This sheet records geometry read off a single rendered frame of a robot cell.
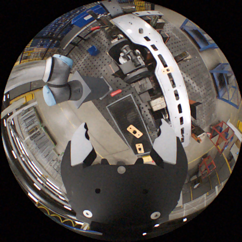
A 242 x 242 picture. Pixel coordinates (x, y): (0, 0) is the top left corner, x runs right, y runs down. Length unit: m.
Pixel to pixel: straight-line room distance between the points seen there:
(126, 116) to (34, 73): 0.44
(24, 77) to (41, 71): 0.08
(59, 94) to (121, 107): 0.33
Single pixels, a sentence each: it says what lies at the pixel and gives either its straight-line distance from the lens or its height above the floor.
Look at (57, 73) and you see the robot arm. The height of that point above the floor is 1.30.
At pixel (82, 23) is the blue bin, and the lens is 0.97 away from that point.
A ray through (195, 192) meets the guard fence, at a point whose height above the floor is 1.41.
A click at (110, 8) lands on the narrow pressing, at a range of 0.88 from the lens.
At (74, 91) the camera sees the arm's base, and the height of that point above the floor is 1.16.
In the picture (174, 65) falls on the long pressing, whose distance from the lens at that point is 0.56.
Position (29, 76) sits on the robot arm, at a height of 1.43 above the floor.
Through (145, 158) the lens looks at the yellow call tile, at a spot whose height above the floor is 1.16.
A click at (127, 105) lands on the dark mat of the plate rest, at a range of 0.32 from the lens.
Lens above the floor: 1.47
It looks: 61 degrees down
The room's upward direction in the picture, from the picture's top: 152 degrees counter-clockwise
